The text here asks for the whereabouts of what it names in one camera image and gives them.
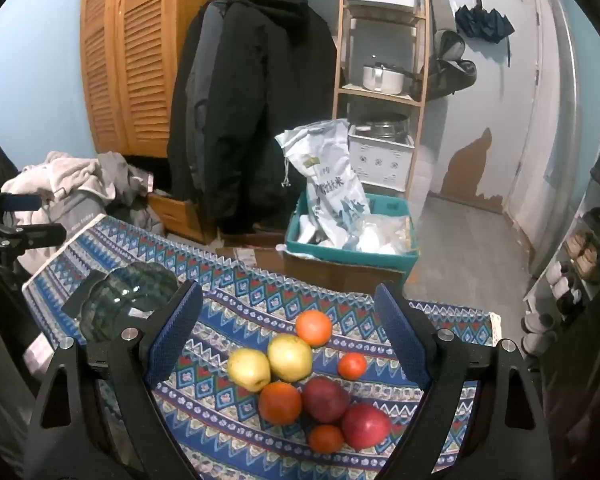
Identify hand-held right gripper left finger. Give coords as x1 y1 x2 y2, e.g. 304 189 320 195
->
22 281 204 480

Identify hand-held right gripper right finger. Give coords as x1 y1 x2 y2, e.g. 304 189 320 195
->
374 282 554 480

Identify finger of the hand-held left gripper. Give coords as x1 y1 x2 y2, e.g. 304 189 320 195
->
0 224 67 254
0 189 42 214

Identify glass bowl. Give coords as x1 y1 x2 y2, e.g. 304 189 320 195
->
62 262 181 343

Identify yellow apple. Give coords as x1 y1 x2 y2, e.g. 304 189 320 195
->
227 349 272 392
267 335 313 382

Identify red apple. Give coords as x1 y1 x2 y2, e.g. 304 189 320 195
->
341 403 392 451
302 376 352 424

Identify large orange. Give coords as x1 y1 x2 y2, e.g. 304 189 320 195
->
296 310 333 347
258 382 302 426

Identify small tangerine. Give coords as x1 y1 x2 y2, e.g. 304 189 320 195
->
338 353 367 380
308 424 345 454

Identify white cloth pile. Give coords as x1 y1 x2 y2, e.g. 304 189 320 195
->
2 151 107 272

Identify blue patterned tablecloth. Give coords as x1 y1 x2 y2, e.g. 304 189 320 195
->
22 214 503 480

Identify clear plastic bag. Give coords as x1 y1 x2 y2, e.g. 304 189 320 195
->
352 214 412 256

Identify brown cardboard box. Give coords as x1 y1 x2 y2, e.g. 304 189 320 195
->
215 245 407 297

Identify teal box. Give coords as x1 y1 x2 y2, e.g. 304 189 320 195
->
286 192 421 272

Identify grey garment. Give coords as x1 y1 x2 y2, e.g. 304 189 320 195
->
99 152 167 237

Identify wooden drawer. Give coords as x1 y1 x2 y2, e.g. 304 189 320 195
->
147 192 217 246

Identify white shoes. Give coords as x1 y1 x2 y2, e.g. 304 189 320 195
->
521 312 557 354

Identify white perforated basket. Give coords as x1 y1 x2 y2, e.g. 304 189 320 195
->
347 126 415 192

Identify white printed rice bag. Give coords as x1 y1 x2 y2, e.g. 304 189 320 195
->
275 119 372 249

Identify wooden louvered wardrobe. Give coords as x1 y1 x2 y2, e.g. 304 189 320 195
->
80 0 222 159

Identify brown shoes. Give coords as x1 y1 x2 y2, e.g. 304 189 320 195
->
565 232 600 282

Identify white shoe rack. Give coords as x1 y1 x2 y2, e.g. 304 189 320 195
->
522 120 600 357

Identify black hanging coat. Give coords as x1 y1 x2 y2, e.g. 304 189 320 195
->
167 0 337 236

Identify white door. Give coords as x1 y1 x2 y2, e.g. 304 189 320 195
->
500 0 581 272

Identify grey green bag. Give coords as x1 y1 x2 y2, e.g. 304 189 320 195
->
422 30 478 99

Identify wooden shelf unit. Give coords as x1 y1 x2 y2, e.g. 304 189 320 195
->
332 0 431 202

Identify dark blue umbrella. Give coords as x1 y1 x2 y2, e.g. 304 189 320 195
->
455 4 515 42

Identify steel pot with handle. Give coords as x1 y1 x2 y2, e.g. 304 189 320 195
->
362 62 409 95

